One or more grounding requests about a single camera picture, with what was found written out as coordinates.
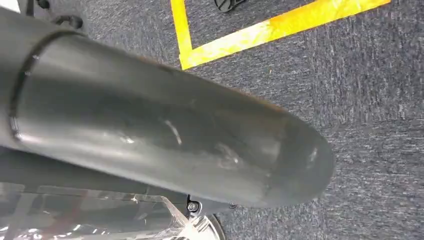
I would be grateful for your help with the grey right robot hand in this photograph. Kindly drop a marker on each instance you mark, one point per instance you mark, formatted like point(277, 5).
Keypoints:
point(165, 132)

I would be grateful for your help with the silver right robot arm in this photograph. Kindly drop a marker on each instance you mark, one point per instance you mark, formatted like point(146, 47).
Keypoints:
point(16, 49)

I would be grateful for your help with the yellow floor tape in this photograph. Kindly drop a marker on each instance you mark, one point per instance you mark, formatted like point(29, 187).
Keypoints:
point(232, 38)

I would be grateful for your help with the clear plastic hand cover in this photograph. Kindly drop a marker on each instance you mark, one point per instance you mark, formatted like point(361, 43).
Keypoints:
point(82, 215)

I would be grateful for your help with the black caster wheel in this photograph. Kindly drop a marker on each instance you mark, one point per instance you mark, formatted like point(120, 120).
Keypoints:
point(71, 21)
point(43, 3)

